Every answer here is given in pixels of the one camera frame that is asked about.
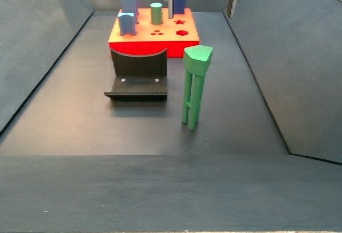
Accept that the green three prong peg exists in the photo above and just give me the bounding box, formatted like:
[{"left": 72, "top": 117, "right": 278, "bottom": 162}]
[{"left": 182, "top": 45, "right": 214, "bottom": 130}]

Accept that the green cylinder peg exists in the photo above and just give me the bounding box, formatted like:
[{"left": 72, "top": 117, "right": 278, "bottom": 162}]
[{"left": 150, "top": 3, "right": 163, "bottom": 25}]

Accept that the black curved holder stand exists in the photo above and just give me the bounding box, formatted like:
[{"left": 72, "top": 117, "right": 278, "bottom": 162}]
[{"left": 104, "top": 50, "right": 169, "bottom": 101}]

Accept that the red peg board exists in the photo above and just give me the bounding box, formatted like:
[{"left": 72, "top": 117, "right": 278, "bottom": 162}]
[{"left": 108, "top": 8, "right": 201, "bottom": 58}]

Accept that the short light blue arch block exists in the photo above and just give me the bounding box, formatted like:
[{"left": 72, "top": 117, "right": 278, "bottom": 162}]
[{"left": 118, "top": 13, "right": 136, "bottom": 36}]

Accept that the dark blue block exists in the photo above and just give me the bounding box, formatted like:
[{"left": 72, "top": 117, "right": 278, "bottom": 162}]
[{"left": 174, "top": 0, "right": 186, "bottom": 14}]

